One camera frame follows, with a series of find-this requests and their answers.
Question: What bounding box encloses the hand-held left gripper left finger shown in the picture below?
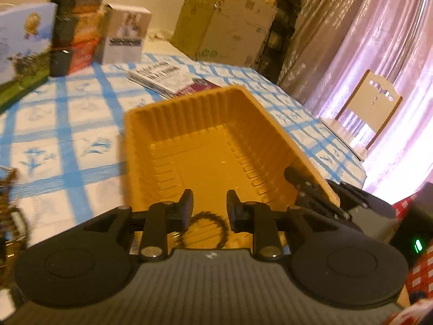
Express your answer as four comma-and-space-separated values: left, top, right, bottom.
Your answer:
83, 190, 195, 262

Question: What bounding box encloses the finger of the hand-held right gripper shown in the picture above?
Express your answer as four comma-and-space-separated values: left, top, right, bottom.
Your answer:
296, 190, 352, 223
284, 167, 320, 193

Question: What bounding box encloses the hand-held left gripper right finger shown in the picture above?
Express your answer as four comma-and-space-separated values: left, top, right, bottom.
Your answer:
226, 190, 342, 262

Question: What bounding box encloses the dark beaded bracelet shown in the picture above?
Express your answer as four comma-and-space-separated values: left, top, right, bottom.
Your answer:
176, 210, 228, 249

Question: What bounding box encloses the yellow plastic tray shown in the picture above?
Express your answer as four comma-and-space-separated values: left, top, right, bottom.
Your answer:
123, 85, 340, 254

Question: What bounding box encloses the red checkered cloth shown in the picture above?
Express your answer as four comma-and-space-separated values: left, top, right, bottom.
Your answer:
392, 194, 433, 325

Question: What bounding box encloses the wooden chair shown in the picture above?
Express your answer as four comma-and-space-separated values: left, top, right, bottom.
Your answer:
320, 69, 403, 161

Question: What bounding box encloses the maroon book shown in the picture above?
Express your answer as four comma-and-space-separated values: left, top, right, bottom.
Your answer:
174, 78, 224, 98

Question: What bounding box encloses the white book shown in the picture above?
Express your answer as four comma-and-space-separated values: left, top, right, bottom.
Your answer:
128, 61, 201, 99

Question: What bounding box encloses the blue checked tablecloth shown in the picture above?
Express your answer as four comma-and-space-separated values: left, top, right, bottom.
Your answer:
0, 52, 368, 312

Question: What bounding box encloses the brown curtain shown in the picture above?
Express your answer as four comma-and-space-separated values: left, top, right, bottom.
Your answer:
277, 0, 376, 109

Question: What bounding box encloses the open cardboard box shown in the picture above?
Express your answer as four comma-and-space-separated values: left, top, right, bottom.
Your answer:
171, 0, 278, 68

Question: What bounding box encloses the pink sheer curtain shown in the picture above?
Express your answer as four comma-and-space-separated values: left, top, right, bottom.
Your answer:
314, 0, 433, 205

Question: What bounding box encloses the gold metallic object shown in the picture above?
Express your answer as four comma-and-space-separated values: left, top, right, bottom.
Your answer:
0, 166, 31, 269

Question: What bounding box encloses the white product box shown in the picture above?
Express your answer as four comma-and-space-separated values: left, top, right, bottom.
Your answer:
94, 4, 152, 64

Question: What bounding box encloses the red instant noodle bowl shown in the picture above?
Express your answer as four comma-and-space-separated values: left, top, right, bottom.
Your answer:
50, 40, 99, 77

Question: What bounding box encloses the orange snack box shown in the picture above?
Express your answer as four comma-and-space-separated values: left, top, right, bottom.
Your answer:
53, 8, 102, 47

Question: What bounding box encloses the blue landscape printed box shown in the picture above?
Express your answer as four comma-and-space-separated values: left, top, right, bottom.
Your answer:
0, 3, 58, 113

